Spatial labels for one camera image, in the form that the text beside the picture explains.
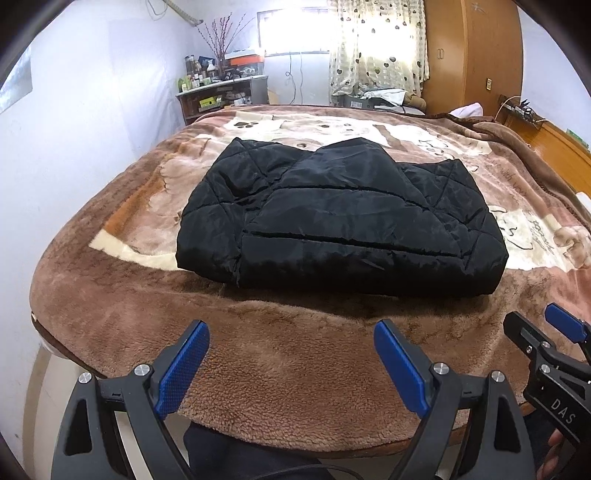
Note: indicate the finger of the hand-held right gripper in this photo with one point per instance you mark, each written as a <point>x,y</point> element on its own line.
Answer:
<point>568,323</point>
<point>524,330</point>

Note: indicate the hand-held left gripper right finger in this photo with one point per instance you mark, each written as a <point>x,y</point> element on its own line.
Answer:
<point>401,364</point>

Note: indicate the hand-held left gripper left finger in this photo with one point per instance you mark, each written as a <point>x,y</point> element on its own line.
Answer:
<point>182,369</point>

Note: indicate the black puffer jacket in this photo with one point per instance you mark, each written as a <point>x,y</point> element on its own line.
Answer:
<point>346,217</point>

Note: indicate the person's right hand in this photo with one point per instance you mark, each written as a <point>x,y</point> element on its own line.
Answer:
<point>556,454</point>

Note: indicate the brown printed plush blanket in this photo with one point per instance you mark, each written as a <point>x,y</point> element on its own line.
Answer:
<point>277,350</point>

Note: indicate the person's dark trouser leg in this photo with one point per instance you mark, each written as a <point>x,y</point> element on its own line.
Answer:
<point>240,454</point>

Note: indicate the white pillow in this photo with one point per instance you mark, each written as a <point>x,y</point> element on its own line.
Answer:
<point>584,201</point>

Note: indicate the wooden headboard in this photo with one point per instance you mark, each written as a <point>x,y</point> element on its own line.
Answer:
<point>558,147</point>

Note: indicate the power strip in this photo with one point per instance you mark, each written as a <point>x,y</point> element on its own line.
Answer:
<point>521,110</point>

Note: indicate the white cloth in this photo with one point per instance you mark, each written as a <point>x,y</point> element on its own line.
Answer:
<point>466,110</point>

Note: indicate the cluttered shelf desk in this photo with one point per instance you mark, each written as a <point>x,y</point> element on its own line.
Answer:
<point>217,99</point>

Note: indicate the wooden wardrobe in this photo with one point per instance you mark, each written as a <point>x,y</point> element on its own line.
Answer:
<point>471,46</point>

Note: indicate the orange box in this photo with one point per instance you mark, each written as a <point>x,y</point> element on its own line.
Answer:
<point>244,59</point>

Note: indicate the heart-print curtain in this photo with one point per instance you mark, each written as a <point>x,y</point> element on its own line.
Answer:
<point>378,46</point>

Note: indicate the vase of dried branches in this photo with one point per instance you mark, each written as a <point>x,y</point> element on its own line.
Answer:
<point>221,41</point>

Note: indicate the bright window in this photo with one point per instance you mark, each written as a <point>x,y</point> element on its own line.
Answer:
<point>293,32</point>

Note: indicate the shiny wall poster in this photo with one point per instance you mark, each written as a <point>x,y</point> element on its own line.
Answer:
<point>16,87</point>

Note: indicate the grey wall pipe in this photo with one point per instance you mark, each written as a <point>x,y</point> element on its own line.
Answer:
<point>182,10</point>

